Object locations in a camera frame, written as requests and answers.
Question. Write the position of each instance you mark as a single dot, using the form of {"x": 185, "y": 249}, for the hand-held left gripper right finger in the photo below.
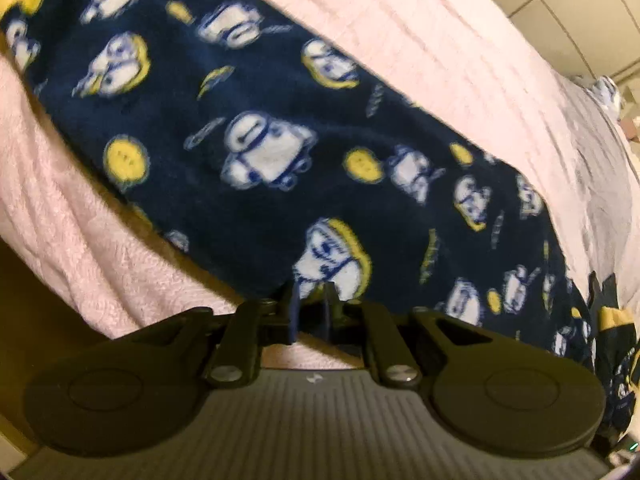
{"x": 330, "y": 312}

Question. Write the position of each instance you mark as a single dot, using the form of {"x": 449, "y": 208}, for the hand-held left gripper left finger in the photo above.
{"x": 295, "y": 312}

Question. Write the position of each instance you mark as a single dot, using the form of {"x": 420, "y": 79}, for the navy cartoon print fleece pajama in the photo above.
{"x": 280, "y": 160}

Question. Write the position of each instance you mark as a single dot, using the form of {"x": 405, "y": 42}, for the blue white clothes pile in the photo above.
{"x": 607, "y": 92}

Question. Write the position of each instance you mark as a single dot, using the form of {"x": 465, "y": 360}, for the pink grey striped bed blanket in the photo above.
{"x": 450, "y": 35}

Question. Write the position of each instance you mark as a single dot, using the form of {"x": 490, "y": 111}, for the small pink box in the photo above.
{"x": 631, "y": 127}

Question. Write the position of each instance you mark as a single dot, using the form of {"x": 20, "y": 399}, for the cream wardrobe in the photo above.
{"x": 560, "y": 5}

